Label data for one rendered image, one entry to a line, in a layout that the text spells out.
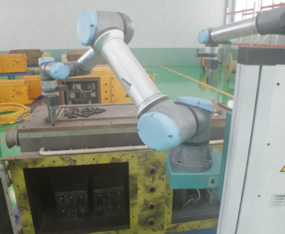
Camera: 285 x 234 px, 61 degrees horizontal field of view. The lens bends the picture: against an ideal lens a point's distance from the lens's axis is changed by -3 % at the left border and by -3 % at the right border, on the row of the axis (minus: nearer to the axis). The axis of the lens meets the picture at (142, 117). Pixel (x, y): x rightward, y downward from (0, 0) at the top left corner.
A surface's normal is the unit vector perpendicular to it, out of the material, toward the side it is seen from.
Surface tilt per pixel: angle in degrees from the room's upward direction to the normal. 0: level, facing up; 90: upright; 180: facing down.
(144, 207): 90
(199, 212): 0
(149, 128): 95
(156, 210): 90
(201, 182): 90
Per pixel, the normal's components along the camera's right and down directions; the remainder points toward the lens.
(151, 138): -0.63, 0.32
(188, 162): -0.25, -0.01
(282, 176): 0.00, 0.30
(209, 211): 0.00, -0.95
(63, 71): 0.71, 0.21
